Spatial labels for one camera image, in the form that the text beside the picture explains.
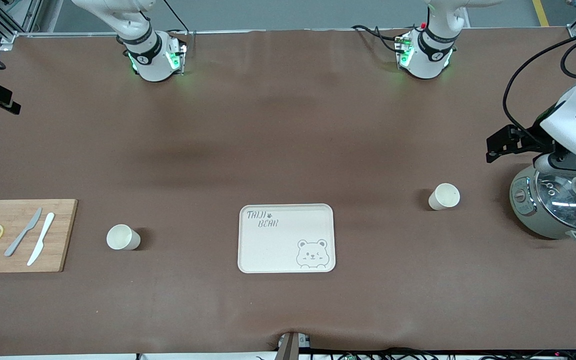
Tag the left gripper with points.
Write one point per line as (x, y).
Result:
(528, 137)

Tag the white IKEA cup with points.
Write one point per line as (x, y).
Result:
(443, 196)
(120, 237)

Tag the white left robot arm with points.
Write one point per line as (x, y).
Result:
(433, 50)

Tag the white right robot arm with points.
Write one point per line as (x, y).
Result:
(148, 55)

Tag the cream bear print tray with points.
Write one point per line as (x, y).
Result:
(278, 245)

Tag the grey-green electric cooking pot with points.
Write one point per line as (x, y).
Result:
(523, 210)

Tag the glass pot lid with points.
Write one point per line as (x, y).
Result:
(568, 200)

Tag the grey plastic knife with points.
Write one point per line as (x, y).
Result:
(20, 236)

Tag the white plastic knife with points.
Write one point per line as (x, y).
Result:
(42, 237)

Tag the bamboo cutting board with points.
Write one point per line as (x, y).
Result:
(63, 235)

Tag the brown table cover mat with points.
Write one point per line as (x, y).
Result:
(288, 125)

